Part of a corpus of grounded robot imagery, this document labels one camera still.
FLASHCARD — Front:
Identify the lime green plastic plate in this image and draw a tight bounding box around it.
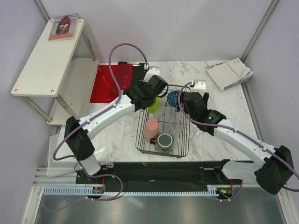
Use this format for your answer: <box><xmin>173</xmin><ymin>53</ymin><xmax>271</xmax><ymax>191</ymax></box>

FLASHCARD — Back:
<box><xmin>147</xmin><ymin>97</ymin><xmax>159</xmax><ymax>114</ymax></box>

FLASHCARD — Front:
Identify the pink plastic cup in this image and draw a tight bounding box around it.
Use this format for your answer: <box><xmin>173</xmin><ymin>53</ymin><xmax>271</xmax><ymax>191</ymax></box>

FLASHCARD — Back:
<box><xmin>143</xmin><ymin>119</ymin><xmax>160</xmax><ymax>141</ymax></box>

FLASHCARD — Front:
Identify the black wire dish rack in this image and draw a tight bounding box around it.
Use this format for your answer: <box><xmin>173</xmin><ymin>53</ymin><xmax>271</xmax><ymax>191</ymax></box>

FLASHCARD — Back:
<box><xmin>135</xmin><ymin>84</ymin><xmax>191</xmax><ymax>158</ymax></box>

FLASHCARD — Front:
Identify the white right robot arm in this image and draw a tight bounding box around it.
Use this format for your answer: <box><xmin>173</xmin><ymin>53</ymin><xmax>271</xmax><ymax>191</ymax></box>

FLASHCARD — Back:
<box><xmin>178</xmin><ymin>92</ymin><xmax>296</xmax><ymax>195</ymax></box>

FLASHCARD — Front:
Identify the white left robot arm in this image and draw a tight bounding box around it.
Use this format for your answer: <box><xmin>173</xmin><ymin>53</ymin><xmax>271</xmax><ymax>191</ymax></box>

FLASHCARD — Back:
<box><xmin>64</xmin><ymin>75</ymin><xmax>168</xmax><ymax>183</ymax></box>

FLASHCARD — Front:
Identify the black clipboard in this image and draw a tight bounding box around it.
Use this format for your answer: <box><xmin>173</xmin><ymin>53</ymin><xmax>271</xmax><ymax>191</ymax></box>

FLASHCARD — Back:
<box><xmin>118</xmin><ymin>62</ymin><xmax>148</xmax><ymax>85</ymax></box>

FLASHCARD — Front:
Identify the blue patterned ceramic bowl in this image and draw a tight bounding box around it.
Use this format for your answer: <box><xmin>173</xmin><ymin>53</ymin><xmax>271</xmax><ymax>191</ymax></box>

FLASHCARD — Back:
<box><xmin>166</xmin><ymin>91</ymin><xmax>179</xmax><ymax>108</ymax></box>

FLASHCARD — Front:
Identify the clear glass tumbler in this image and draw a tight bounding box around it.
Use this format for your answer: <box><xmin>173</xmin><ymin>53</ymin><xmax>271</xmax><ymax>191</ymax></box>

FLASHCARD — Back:
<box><xmin>167</xmin><ymin>119</ymin><xmax>181</xmax><ymax>136</ymax></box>

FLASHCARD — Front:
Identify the red transparent plastic folder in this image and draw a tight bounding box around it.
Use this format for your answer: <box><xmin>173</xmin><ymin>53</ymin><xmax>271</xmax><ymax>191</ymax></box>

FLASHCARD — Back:
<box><xmin>90</xmin><ymin>64</ymin><xmax>133</xmax><ymax>104</ymax></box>

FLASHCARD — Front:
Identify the white spiral notebook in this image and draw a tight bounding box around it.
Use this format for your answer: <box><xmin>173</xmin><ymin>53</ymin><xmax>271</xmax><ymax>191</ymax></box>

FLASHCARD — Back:
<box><xmin>206</xmin><ymin>58</ymin><xmax>253</xmax><ymax>91</ymax></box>

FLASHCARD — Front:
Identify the dark green ceramic mug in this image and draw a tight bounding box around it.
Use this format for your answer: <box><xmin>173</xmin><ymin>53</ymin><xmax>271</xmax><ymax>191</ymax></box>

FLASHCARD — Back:
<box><xmin>149</xmin><ymin>133</ymin><xmax>174</xmax><ymax>154</ymax></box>

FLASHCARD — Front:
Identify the white two-tier shelf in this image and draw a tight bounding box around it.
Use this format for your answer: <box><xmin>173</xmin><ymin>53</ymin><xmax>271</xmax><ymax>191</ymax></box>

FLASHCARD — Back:
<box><xmin>11</xmin><ymin>19</ymin><xmax>99</xmax><ymax>126</ymax></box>

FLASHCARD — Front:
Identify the red illustrated book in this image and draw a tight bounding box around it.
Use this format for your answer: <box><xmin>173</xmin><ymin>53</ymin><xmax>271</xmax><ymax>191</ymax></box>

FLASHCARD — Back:
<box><xmin>48</xmin><ymin>13</ymin><xmax>79</xmax><ymax>41</ymax></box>

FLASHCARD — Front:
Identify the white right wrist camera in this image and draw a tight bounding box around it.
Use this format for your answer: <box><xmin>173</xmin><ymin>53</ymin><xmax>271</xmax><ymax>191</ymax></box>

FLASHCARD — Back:
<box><xmin>190</xmin><ymin>80</ymin><xmax>206</xmax><ymax>92</ymax></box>

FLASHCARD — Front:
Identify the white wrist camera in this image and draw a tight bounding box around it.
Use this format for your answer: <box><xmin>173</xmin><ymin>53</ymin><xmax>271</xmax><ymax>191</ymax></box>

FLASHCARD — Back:
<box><xmin>143</xmin><ymin>66</ymin><xmax>160</xmax><ymax>82</ymax></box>
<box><xmin>190</xmin><ymin>80</ymin><xmax>206</xmax><ymax>92</ymax></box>

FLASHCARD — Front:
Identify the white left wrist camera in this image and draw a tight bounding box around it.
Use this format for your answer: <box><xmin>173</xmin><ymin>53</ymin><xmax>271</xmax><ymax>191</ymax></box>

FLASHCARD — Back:
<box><xmin>143</xmin><ymin>66</ymin><xmax>160</xmax><ymax>82</ymax></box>

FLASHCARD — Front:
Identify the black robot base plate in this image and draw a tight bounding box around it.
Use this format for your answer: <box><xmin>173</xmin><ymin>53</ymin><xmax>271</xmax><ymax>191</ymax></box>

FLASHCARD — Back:
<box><xmin>76</xmin><ymin>161</ymin><xmax>241</xmax><ymax>191</ymax></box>

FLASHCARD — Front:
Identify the light blue cable duct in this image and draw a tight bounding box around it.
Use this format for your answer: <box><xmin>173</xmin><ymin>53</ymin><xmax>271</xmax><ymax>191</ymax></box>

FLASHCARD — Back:
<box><xmin>43</xmin><ymin>186</ymin><xmax>219</xmax><ymax>197</ymax></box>

